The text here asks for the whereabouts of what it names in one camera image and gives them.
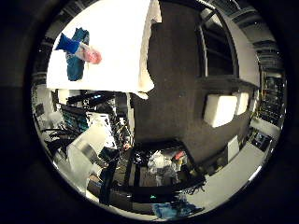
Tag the spray bottle with blue head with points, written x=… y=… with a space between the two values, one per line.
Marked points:
x=70 y=45

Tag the teal striped cloth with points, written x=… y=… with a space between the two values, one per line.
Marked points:
x=74 y=70

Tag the large white block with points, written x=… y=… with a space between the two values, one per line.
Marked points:
x=219 y=110

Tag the white cardboard box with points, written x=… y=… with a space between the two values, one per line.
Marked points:
x=84 y=146

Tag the dark framed window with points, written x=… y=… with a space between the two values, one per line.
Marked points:
x=218 y=53

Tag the small white block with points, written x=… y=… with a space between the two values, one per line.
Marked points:
x=243 y=102

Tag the blue bag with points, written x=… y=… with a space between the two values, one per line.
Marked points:
x=168 y=210

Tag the dark storage rack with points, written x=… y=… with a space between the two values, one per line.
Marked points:
x=271 y=99

